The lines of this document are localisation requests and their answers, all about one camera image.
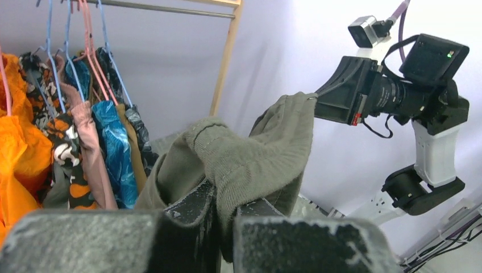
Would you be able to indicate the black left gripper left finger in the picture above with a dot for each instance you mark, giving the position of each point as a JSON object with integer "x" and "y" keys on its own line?
{"x": 180, "y": 238}

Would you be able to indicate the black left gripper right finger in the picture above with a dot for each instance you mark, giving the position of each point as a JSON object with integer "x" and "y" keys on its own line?
{"x": 266, "y": 241}

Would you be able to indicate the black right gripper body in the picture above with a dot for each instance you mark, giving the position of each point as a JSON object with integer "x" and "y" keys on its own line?
{"x": 343, "y": 97}

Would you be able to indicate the olive green shorts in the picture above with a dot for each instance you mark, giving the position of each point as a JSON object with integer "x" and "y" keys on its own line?
{"x": 269, "y": 163}

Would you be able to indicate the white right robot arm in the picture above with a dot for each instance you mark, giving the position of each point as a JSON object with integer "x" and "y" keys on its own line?
{"x": 424, "y": 94}

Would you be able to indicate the dark leaf-print shorts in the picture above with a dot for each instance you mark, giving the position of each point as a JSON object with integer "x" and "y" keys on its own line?
{"x": 148, "y": 156}

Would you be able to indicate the blue patterned shorts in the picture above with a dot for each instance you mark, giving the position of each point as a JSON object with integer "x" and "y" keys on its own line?
{"x": 105, "y": 150}

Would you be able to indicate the pink hanging shorts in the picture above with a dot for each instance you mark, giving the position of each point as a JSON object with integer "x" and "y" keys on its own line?
{"x": 93, "y": 162}

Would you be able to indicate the orange hanging shorts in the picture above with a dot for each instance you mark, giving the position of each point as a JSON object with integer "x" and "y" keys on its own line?
{"x": 25, "y": 151}

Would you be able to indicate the brown hanging shorts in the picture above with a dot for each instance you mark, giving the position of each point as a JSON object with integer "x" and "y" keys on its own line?
{"x": 131, "y": 150}

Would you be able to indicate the black orange patterned shorts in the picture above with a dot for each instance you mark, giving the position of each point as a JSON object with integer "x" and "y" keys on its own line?
{"x": 69, "y": 187}

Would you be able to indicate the wooden clothes rack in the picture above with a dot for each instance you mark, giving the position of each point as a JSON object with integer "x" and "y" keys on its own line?
{"x": 234, "y": 17}

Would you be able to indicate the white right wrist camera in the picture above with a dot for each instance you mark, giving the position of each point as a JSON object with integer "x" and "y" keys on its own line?
{"x": 368, "y": 32}

